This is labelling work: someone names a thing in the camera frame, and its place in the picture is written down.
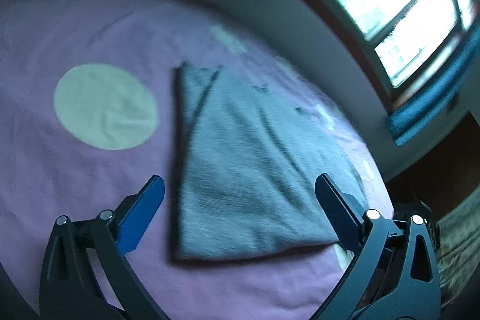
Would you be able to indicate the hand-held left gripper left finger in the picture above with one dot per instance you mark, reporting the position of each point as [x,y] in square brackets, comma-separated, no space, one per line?
[140,215]

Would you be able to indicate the grey knit sweater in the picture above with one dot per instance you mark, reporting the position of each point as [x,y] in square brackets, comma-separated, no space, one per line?
[243,155]

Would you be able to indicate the pink bed sheet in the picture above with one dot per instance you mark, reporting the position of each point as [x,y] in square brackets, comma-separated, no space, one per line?
[93,192]

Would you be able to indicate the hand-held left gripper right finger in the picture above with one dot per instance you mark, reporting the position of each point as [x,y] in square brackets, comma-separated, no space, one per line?
[337,215]

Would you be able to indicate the grey patterned cloth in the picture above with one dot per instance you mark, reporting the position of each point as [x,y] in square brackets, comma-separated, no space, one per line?
[459,241]

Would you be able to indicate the blue curtain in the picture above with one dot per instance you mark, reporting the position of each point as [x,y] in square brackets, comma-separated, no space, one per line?
[435,98]

